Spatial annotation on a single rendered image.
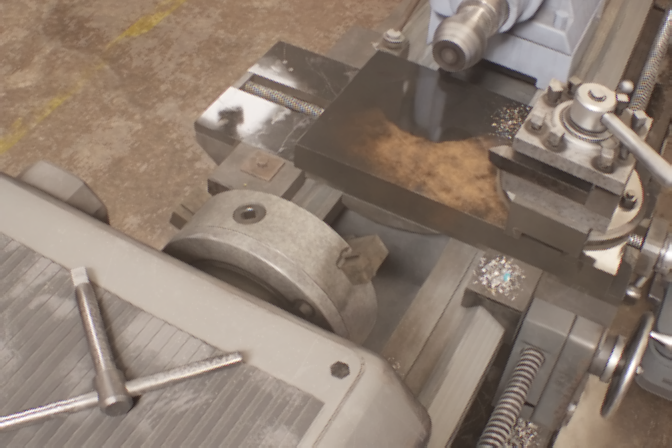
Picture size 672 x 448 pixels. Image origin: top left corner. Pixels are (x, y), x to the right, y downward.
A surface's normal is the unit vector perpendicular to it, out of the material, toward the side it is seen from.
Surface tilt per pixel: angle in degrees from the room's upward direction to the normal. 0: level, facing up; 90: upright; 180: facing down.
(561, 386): 90
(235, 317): 0
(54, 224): 0
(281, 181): 0
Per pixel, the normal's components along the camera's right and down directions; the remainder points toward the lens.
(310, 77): 0.05, -0.70
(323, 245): 0.46, -0.44
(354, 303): 0.80, 0.00
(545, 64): -0.47, 0.61
